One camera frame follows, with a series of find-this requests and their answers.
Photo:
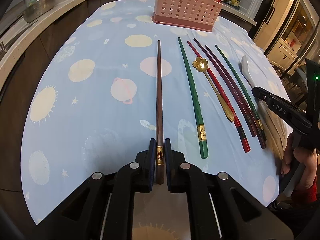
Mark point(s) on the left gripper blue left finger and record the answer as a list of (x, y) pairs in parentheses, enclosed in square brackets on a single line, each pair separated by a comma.
[(151, 162)]

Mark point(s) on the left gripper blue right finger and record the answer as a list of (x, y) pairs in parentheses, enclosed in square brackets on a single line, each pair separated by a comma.
[(169, 164)]

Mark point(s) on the brown chopstick gold band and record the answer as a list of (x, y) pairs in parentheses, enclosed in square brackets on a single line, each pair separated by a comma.
[(159, 120)]

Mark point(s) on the green chopstick gold band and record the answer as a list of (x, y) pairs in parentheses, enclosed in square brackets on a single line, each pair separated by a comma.
[(201, 132)]

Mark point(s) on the steel kitchen sink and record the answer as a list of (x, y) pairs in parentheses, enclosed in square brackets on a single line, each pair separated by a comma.
[(3, 49)]

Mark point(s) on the person's right hand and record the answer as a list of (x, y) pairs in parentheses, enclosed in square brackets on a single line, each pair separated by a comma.
[(299, 173)]

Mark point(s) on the dark maroon chopstick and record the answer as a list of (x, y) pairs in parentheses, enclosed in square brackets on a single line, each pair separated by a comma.
[(244, 102)]

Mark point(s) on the red chopstick under spoon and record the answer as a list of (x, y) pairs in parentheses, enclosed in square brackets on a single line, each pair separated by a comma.
[(236, 122)]

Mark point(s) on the blue planet print tablecloth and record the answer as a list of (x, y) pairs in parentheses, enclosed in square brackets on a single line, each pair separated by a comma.
[(95, 106)]

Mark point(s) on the white ceramic soup spoon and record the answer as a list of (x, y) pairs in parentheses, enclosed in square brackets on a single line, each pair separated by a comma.
[(245, 71)]

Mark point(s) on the black framed glass door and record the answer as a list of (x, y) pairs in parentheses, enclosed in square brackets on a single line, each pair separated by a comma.
[(287, 33)]

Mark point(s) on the gold flower spoon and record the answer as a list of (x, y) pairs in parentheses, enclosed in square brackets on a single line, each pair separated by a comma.
[(201, 65)]

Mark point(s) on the small seasoning jars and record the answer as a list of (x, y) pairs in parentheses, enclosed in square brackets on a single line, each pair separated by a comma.
[(234, 3)]

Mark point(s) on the pink perforated utensil holder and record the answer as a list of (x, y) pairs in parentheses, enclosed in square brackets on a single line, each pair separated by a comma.
[(194, 14)]

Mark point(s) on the steel mixing bowl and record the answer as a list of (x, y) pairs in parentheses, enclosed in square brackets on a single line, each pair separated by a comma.
[(37, 9)]

